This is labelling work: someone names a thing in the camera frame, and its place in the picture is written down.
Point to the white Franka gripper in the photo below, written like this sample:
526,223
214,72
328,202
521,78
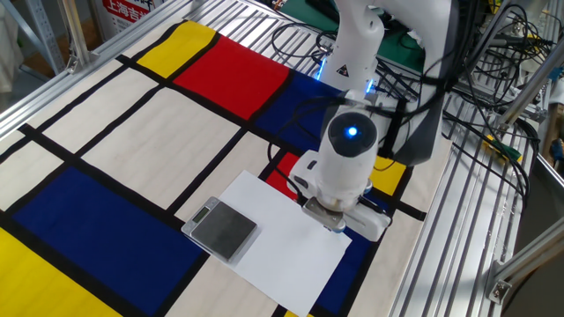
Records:
304,176

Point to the white paper sheet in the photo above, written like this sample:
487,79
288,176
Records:
286,251

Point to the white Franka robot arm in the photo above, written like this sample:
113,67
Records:
348,176

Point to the silver digital scale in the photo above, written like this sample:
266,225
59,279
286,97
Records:
222,229

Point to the Mondrian pattern tablecloth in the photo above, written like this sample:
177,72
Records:
145,141

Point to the green mat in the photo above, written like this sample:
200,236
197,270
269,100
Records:
308,13

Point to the crumpled white tissue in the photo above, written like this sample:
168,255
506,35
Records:
416,37

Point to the green yellow connector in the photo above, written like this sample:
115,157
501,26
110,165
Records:
506,152

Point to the red and white sign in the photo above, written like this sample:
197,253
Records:
128,11

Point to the grey perforated shelf upright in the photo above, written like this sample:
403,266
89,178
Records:
44,31

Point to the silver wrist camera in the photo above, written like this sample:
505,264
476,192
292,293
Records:
326,216

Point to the aluminium frame post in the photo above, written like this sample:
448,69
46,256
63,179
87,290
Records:
529,86
72,31
529,260

